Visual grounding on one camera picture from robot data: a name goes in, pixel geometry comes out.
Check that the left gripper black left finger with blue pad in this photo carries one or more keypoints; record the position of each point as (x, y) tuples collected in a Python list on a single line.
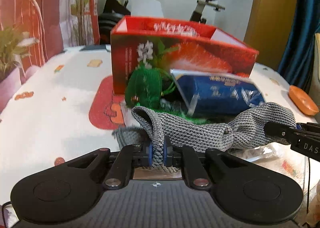
[(124, 163)]

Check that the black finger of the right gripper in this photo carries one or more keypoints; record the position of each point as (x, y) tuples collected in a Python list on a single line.
[(284, 134)]

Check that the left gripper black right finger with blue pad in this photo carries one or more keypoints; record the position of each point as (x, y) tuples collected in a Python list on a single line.
[(189, 161)]

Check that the grey knitted cloth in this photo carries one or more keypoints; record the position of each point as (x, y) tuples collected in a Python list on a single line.
[(245, 131)]

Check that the blue foil snack bag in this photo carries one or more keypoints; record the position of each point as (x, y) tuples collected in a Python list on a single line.
[(209, 94)]

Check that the green plush toy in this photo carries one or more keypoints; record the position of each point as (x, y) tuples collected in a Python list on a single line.
[(146, 87)]

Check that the clear plastic packaged item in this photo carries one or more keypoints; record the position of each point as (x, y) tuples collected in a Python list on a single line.
[(254, 154)]

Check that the orange plate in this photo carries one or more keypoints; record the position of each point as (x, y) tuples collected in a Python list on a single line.
[(303, 101)]

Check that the dark blue curtain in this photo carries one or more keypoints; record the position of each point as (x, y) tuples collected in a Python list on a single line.
[(296, 65)]

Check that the patterned white tablecloth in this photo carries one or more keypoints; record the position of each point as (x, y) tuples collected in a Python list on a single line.
[(54, 122)]

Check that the red strawberry cardboard box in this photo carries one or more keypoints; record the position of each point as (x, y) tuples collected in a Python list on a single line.
[(175, 44)]

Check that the white paper sheet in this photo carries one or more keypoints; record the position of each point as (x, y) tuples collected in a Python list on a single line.
[(146, 8)]

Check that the green potted plant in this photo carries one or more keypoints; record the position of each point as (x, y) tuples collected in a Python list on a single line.
[(15, 46)]

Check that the red pink patterned curtain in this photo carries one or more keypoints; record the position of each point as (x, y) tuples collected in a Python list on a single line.
[(58, 24)]

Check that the wooden door frame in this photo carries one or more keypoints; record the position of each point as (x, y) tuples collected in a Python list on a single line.
[(268, 29)]

